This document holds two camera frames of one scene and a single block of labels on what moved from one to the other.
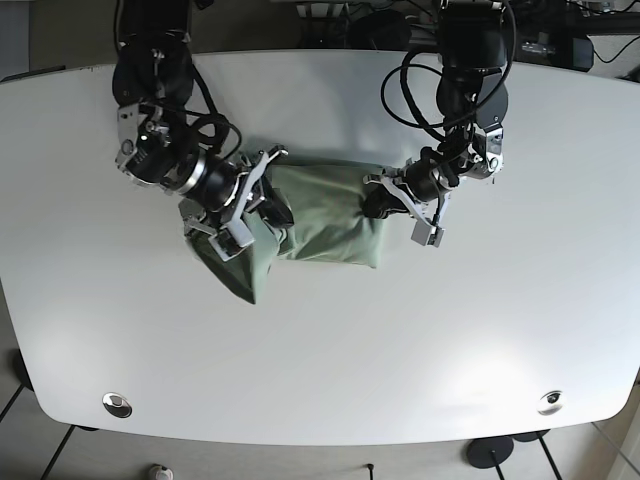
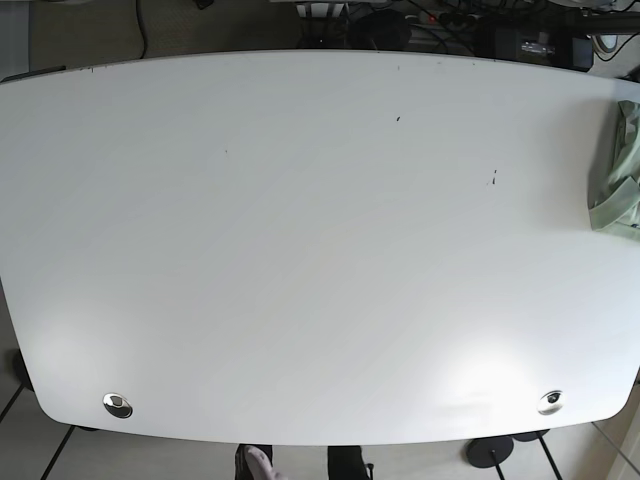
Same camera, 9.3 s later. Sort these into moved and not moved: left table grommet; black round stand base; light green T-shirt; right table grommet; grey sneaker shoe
Moved: light green T-shirt; grey sneaker shoe
Not moved: left table grommet; black round stand base; right table grommet
